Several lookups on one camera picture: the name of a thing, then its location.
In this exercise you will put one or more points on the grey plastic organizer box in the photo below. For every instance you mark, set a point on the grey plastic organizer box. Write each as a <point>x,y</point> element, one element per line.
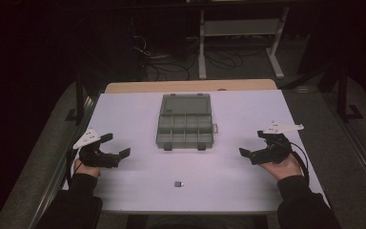
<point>186,121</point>

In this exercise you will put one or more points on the person's left hand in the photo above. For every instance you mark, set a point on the person's left hand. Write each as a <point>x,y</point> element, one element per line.
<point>85,169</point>

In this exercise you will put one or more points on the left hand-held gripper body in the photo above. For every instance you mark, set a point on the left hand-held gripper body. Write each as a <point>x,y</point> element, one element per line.
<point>92,156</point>

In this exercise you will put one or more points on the person's right hand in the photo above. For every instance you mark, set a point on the person's right hand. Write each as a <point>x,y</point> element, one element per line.
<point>284,169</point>

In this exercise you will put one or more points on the small grey metal part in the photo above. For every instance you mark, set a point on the small grey metal part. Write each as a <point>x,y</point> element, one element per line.
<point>178,183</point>

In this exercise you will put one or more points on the white metal desk frame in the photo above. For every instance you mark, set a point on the white metal desk frame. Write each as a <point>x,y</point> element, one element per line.
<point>203,41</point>

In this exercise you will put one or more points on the black metal stand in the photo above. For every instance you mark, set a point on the black metal stand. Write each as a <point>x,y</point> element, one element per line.
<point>343,92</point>

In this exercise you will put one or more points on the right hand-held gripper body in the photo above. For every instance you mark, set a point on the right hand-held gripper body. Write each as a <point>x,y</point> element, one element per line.
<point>274,149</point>

